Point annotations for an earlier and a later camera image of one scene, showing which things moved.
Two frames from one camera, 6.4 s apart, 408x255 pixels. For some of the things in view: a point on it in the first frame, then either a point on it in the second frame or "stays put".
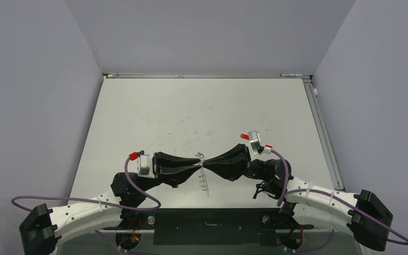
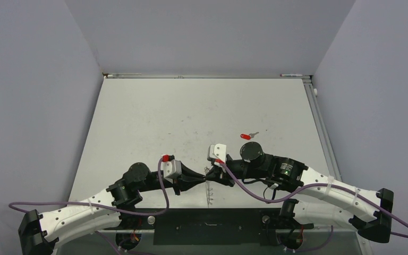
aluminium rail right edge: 323,134 stays put
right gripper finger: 229,170 to 217,177
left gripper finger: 177,169 to 188,184
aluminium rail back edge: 205,76 stays put
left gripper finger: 166,160 to 192,174
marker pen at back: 289,75 stays put
